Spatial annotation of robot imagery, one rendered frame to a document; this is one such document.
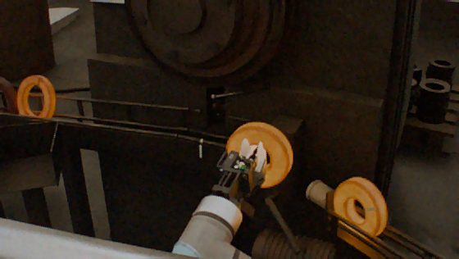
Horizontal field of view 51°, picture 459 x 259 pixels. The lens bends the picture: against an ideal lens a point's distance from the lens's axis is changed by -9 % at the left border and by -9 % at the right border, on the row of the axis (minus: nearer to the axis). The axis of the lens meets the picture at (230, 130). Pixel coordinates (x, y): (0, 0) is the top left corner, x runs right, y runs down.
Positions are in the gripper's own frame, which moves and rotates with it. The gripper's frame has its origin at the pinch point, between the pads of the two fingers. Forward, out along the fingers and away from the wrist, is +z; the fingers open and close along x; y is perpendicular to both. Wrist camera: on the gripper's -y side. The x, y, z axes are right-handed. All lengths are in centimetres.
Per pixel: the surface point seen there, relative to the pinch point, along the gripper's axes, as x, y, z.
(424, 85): -33, -103, 170
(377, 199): -28.6, -8.2, -0.2
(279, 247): -4.9, -32.5, -3.8
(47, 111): 89, -24, 17
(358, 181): -23.2, -7.3, 3.1
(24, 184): 71, -21, -16
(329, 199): -16.5, -15.8, 2.8
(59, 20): 332, -158, 259
